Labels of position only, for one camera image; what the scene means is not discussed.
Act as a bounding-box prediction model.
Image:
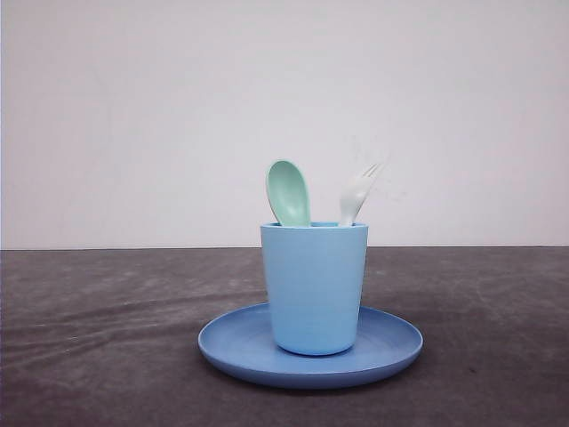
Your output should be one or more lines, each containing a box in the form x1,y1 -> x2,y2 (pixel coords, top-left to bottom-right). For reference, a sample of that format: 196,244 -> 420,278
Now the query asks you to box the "light blue plastic cup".
260,222 -> 368,356

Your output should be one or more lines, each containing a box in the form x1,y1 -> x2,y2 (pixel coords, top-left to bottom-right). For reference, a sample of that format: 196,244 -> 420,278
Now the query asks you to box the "blue plastic plate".
197,301 -> 424,390

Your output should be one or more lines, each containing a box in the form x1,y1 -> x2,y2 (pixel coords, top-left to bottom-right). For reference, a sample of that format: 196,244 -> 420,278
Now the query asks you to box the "white plastic fork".
338,163 -> 384,227

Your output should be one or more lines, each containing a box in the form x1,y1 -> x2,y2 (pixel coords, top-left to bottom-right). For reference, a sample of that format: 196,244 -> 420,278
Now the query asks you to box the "mint green plastic spoon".
266,159 -> 311,227

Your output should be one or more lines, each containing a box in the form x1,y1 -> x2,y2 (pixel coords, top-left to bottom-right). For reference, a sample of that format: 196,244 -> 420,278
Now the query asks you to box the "dark grey table cloth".
1,245 -> 568,426

